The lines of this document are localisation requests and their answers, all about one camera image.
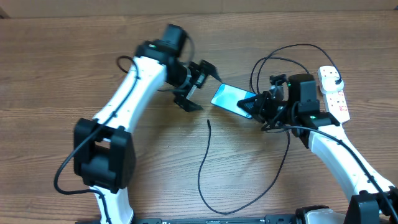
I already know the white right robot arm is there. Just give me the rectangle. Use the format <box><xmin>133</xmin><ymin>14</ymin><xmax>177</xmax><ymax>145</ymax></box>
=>
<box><xmin>237</xmin><ymin>73</ymin><xmax>397</xmax><ymax>223</ymax></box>

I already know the blue smartphone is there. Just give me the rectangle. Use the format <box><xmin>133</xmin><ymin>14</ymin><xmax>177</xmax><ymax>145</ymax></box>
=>
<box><xmin>211</xmin><ymin>83</ymin><xmax>256</xmax><ymax>119</ymax></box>

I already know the white power strip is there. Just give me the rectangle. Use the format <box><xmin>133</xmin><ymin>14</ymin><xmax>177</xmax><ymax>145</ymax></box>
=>
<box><xmin>317</xmin><ymin>66</ymin><xmax>350</xmax><ymax>123</ymax></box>

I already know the black charger cable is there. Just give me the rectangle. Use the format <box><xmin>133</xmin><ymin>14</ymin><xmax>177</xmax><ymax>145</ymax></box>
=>
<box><xmin>197</xmin><ymin>43</ymin><xmax>344</xmax><ymax>216</ymax></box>

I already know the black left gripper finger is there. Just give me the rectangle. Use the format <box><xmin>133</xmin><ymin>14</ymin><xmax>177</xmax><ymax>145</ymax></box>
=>
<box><xmin>200</xmin><ymin>60</ymin><xmax>222</xmax><ymax>82</ymax></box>
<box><xmin>174</xmin><ymin>95</ymin><xmax>203</xmax><ymax>112</ymax></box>

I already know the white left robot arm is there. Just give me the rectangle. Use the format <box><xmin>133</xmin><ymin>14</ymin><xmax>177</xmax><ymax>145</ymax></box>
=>
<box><xmin>53</xmin><ymin>24</ymin><xmax>220</xmax><ymax>223</ymax></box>

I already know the white charger adapter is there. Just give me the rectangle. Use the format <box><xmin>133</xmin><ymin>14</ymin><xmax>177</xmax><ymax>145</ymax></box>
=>
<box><xmin>320</xmin><ymin>75</ymin><xmax>345</xmax><ymax>94</ymax></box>

